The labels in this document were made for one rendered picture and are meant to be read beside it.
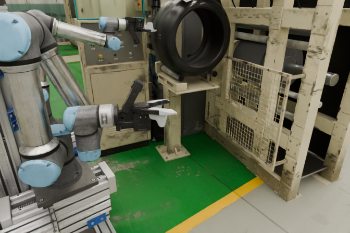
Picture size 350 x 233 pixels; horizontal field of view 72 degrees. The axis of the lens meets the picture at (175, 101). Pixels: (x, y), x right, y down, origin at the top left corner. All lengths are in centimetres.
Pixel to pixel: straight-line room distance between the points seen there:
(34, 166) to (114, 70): 144
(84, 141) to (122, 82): 142
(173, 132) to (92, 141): 152
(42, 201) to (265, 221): 143
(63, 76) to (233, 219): 147
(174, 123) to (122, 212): 87
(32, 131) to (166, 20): 107
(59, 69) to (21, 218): 57
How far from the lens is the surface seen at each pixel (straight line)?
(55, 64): 89
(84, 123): 80
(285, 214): 204
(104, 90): 220
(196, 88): 179
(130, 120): 81
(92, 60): 217
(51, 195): 107
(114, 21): 156
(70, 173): 107
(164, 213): 189
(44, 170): 87
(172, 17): 160
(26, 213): 113
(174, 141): 235
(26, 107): 81
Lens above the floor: 138
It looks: 22 degrees down
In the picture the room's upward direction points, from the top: straight up
